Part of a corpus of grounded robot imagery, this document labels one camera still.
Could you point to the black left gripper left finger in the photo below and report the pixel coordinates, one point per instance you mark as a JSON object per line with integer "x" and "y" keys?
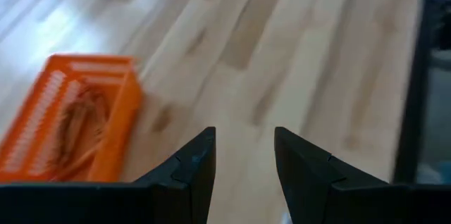
{"x": 190, "y": 181}

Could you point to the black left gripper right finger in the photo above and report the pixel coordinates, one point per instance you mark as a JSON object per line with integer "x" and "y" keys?
{"x": 303, "y": 181}

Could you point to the orange plastic basket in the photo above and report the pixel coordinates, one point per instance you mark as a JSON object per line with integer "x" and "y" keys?
{"x": 116, "y": 125}

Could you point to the black aluminium table frame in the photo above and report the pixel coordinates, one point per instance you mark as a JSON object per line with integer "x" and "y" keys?
{"x": 412, "y": 111}

